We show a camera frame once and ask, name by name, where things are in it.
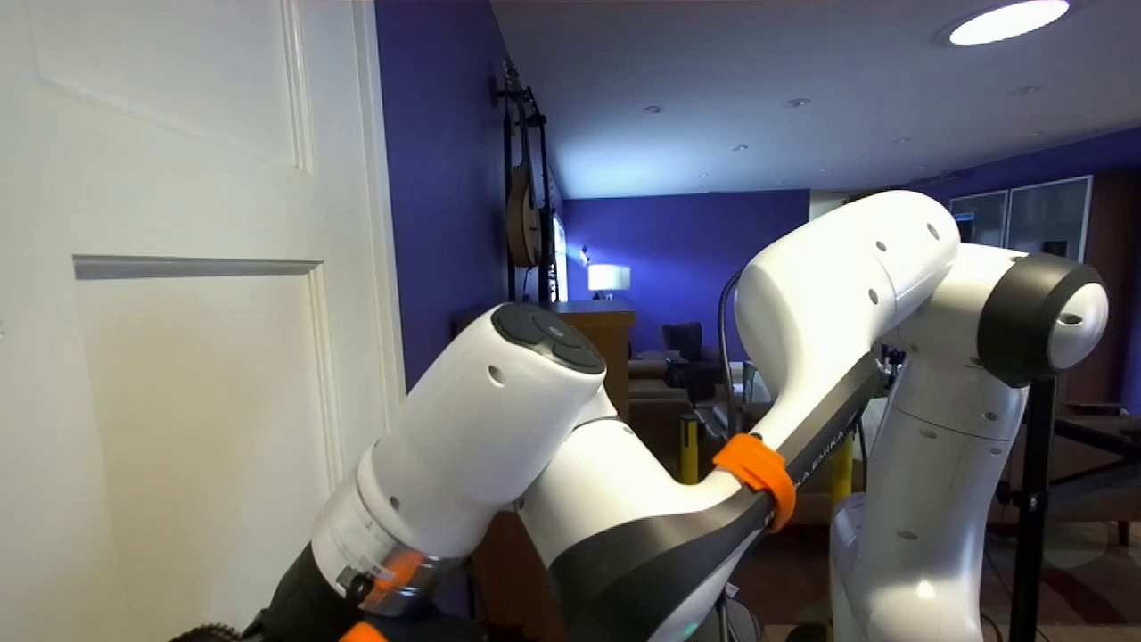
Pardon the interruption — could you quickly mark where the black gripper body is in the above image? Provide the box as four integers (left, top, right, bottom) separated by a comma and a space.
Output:
240, 544, 413, 642

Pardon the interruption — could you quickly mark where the white panelled door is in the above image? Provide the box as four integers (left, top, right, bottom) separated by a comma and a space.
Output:
0, 0, 413, 642

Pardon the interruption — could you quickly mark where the brown wooden cabinet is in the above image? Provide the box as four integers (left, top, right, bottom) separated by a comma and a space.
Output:
476, 305, 644, 642

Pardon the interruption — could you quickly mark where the yellow tripod leg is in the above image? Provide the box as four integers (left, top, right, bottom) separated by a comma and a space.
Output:
828, 440, 861, 506
678, 413, 706, 484

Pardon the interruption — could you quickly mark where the glowing table lamp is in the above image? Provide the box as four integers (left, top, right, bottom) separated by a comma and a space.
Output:
586, 262, 636, 300

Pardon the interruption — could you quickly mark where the wooden mandolin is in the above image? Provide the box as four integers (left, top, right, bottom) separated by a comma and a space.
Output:
489, 57, 562, 314

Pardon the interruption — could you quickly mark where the black vertical pole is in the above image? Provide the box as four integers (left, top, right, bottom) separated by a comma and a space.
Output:
1005, 374, 1062, 642

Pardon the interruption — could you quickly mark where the round ceiling light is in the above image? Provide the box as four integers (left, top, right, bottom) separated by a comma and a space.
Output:
945, 0, 1072, 50

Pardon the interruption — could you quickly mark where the black camera on tripod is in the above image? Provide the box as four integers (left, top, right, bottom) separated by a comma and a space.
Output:
661, 318, 725, 395

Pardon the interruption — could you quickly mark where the orange cable strap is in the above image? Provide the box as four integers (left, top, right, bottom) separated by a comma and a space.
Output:
709, 432, 804, 535

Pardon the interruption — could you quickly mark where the glass fronted wall cabinet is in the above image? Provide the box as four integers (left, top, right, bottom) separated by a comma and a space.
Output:
945, 175, 1095, 269

